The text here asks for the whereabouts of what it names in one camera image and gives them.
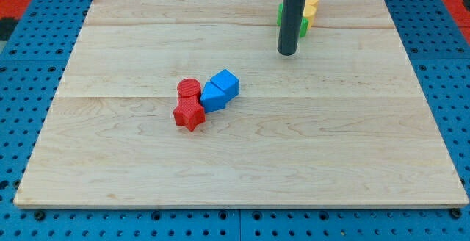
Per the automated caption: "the red cylinder block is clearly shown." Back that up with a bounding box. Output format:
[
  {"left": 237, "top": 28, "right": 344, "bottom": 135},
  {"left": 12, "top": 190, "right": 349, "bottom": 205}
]
[{"left": 177, "top": 78, "right": 201, "bottom": 98}]

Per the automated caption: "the yellow block front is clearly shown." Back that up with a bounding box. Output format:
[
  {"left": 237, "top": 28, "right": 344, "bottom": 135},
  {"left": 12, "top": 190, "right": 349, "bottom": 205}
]
[{"left": 303, "top": 5, "right": 317, "bottom": 29}]

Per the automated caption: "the green block right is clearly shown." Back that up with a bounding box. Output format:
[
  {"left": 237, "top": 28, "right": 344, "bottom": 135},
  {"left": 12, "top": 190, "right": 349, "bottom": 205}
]
[{"left": 299, "top": 17, "right": 309, "bottom": 37}]

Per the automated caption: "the blue triangular block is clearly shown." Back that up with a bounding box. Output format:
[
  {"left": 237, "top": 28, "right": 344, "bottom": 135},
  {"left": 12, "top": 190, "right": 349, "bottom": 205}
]
[{"left": 200, "top": 82, "right": 226, "bottom": 113}]

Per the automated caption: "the yellow block rear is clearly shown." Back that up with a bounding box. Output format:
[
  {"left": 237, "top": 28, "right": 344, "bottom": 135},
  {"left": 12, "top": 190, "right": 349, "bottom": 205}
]
[{"left": 305, "top": 0, "right": 319, "bottom": 8}]

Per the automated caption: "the blue cube block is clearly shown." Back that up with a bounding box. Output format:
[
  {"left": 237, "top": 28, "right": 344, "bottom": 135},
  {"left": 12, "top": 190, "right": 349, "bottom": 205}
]
[{"left": 210, "top": 69, "right": 239, "bottom": 101}]

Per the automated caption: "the light wooden board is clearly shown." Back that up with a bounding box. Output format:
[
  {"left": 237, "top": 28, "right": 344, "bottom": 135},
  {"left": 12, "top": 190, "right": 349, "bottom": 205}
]
[{"left": 14, "top": 0, "right": 469, "bottom": 209}]

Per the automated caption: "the red star block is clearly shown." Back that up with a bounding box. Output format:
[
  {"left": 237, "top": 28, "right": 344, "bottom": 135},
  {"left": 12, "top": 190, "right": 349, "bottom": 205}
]
[{"left": 173, "top": 96, "right": 206, "bottom": 132}]

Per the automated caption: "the yellow block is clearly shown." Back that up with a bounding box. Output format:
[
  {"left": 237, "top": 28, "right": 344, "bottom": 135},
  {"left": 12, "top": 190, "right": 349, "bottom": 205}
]
[
  {"left": 303, "top": 5, "right": 317, "bottom": 29},
  {"left": 305, "top": 0, "right": 319, "bottom": 8}
]

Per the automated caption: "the green block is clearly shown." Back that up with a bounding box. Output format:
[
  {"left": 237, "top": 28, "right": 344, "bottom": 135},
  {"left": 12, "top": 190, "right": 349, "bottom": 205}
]
[
  {"left": 276, "top": 3, "right": 283, "bottom": 26},
  {"left": 299, "top": 17, "right": 309, "bottom": 37}
]

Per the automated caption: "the green block left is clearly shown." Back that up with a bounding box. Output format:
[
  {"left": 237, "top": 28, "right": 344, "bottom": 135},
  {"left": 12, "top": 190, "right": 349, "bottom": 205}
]
[{"left": 276, "top": 3, "right": 283, "bottom": 26}]

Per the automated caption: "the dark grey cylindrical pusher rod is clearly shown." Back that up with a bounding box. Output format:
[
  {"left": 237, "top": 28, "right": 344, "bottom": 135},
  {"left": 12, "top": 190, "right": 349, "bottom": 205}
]
[{"left": 278, "top": 0, "right": 306, "bottom": 56}]

